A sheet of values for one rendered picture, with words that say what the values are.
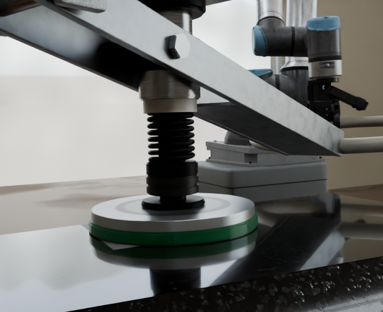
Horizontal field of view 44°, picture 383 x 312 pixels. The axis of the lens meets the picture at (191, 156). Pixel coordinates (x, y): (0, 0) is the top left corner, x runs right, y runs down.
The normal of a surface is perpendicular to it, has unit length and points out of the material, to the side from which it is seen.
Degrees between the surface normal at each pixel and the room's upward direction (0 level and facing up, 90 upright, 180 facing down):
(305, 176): 90
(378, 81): 90
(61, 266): 0
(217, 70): 90
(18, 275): 0
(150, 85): 90
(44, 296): 0
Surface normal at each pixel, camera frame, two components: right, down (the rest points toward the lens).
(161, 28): 0.78, 0.02
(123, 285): -0.03, -1.00
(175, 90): 0.20, 0.06
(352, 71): 0.43, 0.05
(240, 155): -0.91, 0.06
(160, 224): -0.10, 0.07
